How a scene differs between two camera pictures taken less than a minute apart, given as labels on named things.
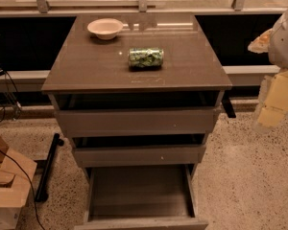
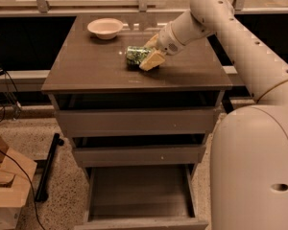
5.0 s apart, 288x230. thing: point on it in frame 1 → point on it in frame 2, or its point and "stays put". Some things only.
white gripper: [284, 45] → [166, 40]
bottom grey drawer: [140, 197] stays put
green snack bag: [145, 58] stays put
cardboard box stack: [8, 184] stays put
